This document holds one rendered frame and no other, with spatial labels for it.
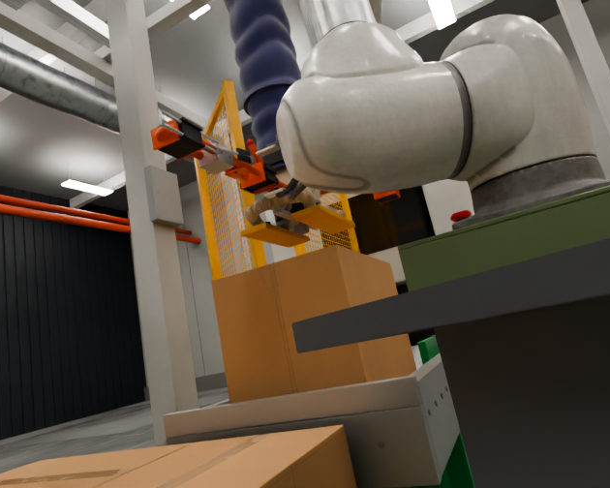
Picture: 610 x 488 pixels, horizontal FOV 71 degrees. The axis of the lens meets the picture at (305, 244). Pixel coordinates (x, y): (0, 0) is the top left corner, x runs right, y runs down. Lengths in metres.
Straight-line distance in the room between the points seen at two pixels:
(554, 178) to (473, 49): 0.19
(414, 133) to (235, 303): 0.83
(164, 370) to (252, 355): 1.08
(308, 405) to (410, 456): 0.24
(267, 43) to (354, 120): 1.21
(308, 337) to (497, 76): 0.39
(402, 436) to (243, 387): 0.46
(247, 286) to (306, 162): 0.73
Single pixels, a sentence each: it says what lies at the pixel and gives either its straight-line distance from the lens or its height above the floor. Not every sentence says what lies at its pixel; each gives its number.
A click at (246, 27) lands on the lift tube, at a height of 1.87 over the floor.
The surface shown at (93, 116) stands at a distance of 7.75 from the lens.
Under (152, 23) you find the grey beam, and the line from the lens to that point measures 3.78.
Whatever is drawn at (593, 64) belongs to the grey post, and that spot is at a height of 2.34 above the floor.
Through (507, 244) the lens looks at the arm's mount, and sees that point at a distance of 0.51.
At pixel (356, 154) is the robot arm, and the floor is 0.92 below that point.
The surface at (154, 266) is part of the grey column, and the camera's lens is 2.29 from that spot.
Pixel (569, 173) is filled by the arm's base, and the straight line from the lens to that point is 0.59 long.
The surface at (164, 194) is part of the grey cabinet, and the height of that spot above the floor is 1.62.
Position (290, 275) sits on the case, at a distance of 1.14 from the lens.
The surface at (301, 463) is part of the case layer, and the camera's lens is 0.79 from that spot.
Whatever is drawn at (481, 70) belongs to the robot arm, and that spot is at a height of 0.99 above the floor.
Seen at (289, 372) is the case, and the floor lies 0.66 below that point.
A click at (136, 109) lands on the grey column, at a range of 2.63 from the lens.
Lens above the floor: 0.72
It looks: 13 degrees up
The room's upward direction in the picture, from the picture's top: 12 degrees counter-clockwise
